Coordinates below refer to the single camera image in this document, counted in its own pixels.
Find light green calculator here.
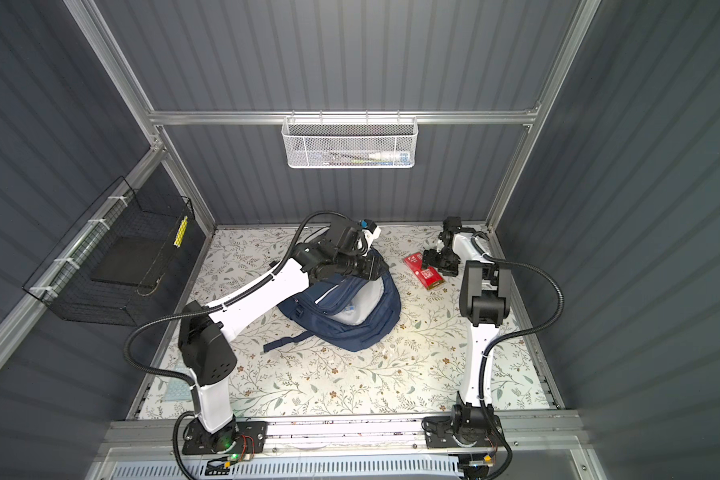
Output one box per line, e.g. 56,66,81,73
162,378,192,402

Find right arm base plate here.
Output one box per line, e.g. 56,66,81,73
421,415,500,450

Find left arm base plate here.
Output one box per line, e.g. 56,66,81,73
181,419,269,458

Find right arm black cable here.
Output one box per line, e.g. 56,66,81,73
467,233,566,480

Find aluminium front rail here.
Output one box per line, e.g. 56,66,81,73
94,410,591,462

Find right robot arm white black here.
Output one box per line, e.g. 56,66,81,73
423,216,510,442

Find red card pack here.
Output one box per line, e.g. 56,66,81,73
403,252,445,290

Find black wire wall basket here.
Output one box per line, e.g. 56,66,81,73
23,179,195,326

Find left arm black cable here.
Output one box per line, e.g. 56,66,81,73
123,211,355,480

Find navy blue student backpack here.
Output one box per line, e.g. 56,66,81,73
263,270,402,353

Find pens in white basket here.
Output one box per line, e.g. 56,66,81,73
326,151,412,166

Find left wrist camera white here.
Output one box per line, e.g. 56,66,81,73
360,219,381,246

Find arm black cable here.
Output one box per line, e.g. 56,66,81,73
467,233,566,480
123,211,355,480

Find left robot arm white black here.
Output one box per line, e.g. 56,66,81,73
179,214,388,434

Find white wire mesh basket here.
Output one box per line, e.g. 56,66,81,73
281,116,419,170

